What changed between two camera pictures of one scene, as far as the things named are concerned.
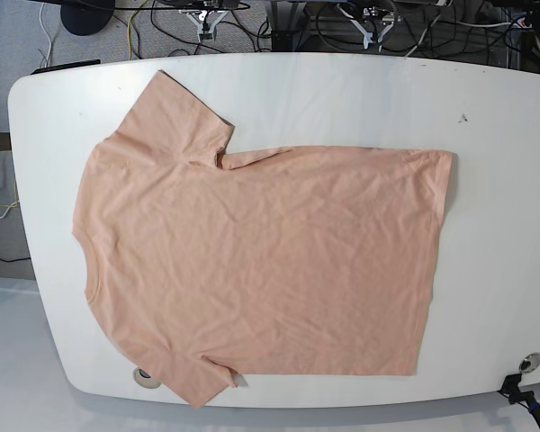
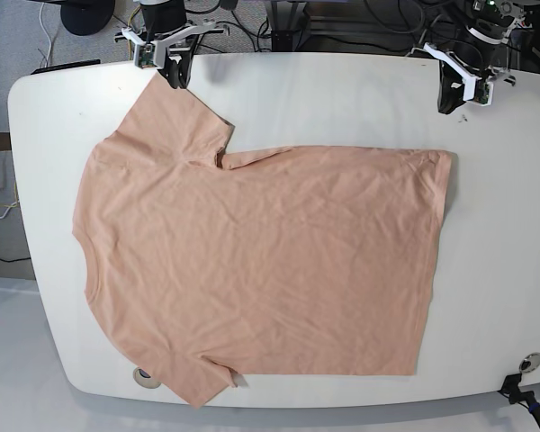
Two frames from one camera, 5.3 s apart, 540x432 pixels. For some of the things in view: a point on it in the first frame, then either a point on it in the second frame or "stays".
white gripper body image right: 374,23 → 476,87
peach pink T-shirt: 287,262 stays
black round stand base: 86,17 stays
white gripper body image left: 205,21 → 152,54
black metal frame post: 289,19 stays
